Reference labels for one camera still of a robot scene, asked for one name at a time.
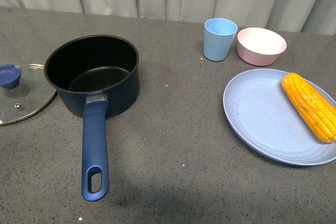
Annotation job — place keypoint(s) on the glass lid blue knob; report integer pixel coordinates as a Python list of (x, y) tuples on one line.
[(24, 92)]

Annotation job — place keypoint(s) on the yellow corn cob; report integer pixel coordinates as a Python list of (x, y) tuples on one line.
[(317, 112)]

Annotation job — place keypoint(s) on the dark blue saucepan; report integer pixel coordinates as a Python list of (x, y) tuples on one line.
[(96, 78)]

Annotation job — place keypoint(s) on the light blue cup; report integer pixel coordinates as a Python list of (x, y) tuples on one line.
[(219, 34)]

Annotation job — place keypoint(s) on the light blue plate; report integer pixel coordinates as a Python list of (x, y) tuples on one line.
[(260, 113)]

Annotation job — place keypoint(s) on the pink bowl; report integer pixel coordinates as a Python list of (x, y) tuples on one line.
[(260, 46)]

